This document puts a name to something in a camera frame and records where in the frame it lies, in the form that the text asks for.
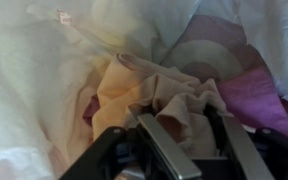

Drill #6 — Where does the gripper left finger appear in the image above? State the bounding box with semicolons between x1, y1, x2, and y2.
58;105;204;180

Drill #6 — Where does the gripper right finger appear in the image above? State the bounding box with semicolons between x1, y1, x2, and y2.
203;104;288;180

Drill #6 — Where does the magenta shirt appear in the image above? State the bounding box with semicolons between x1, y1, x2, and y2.
82;66;288;138

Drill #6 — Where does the peach shirt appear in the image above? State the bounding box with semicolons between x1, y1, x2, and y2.
91;52;234;158

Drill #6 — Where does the white red plastic bag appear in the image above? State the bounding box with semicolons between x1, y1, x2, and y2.
0;0;288;180

